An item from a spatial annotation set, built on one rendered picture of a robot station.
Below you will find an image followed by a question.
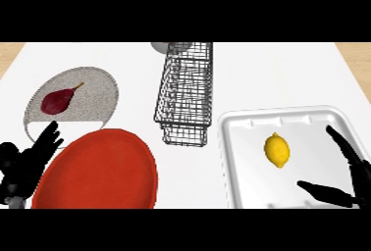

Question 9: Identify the red oval plate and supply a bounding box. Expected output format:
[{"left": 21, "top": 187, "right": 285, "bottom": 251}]
[{"left": 31, "top": 127, "right": 160, "bottom": 210}]

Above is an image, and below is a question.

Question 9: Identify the dark red pear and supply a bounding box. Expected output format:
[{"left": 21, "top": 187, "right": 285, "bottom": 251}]
[{"left": 39, "top": 81, "right": 86, "bottom": 116}]

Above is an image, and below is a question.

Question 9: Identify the yellow lemon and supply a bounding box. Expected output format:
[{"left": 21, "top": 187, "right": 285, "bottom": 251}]
[{"left": 262, "top": 131, "right": 293, "bottom": 170}]

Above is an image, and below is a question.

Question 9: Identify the grey wire tiered basket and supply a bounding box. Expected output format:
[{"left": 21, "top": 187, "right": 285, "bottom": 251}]
[{"left": 152, "top": 42, "right": 214, "bottom": 148}]

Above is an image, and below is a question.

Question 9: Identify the white tray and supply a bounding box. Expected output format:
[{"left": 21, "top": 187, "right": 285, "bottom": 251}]
[{"left": 216, "top": 104, "right": 371, "bottom": 210}]

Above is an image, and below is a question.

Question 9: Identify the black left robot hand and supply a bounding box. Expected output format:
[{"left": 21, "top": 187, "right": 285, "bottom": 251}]
[{"left": 0, "top": 121, "right": 65, "bottom": 204}]

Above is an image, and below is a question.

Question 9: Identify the grey round object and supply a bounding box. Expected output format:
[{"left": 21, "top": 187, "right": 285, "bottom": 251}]
[{"left": 149, "top": 42, "right": 172, "bottom": 55}]

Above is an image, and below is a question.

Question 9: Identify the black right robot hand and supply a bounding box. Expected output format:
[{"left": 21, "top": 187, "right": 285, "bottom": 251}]
[{"left": 296, "top": 125, "right": 371, "bottom": 209}]

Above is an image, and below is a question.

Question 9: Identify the grey speckled oval placemat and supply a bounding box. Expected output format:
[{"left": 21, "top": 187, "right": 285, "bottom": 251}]
[{"left": 24, "top": 66, "right": 120, "bottom": 150}]

